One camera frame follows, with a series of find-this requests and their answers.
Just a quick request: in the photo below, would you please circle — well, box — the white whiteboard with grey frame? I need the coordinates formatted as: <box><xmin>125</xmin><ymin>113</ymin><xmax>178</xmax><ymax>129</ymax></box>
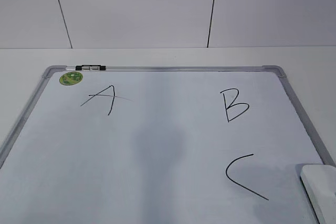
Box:
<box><xmin>1</xmin><ymin>66</ymin><xmax>335</xmax><ymax>223</ymax></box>

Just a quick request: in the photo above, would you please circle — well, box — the white rectangular board eraser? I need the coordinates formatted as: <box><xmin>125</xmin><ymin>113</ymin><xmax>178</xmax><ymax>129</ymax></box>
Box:
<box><xmin>300</xmin><ymin>164</ymin><xmax>336</xmax><ymax>224</ymax></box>

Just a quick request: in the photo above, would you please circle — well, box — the green round magnet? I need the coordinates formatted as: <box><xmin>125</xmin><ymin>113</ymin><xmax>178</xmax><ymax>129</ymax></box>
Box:
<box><xmin>59</xmin><ymin>71</ymin><xmax>83</xmax><ymax>86</ymax></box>

